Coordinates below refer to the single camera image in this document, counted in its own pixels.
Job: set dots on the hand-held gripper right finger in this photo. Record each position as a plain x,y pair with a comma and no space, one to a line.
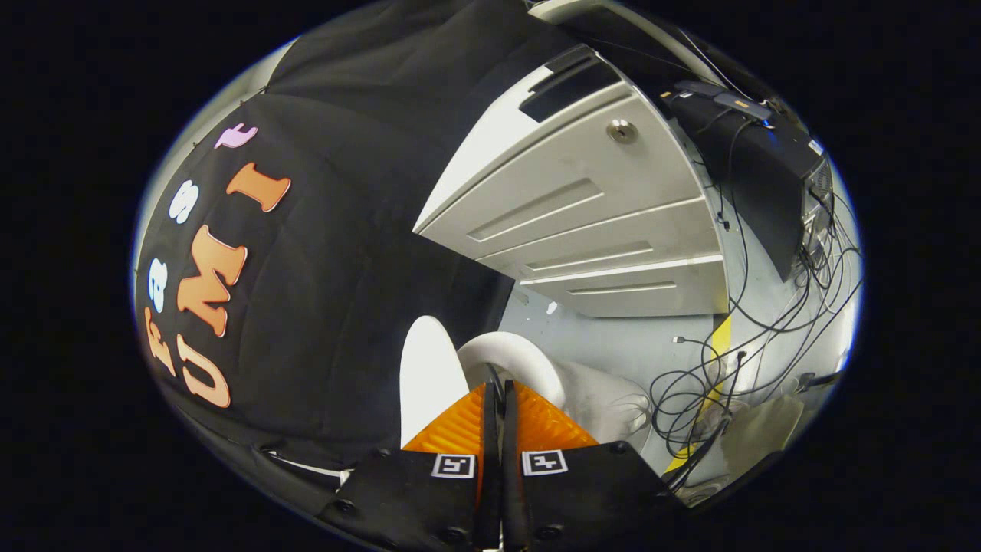
513,475

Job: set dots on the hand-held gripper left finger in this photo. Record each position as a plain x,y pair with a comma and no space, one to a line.
491,475

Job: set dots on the white toilet bowl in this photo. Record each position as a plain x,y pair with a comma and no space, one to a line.
605,406

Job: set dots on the yellow floor tape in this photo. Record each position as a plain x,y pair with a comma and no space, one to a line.
720,333

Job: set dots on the black backdrop cloth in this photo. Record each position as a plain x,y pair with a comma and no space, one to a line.
345,268

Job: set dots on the white drawer cabinet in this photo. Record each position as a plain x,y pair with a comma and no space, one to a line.
575,199

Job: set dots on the black computer tower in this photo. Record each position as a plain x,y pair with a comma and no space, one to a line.
759,184

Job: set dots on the black flat device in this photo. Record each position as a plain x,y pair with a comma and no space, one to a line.
728,100

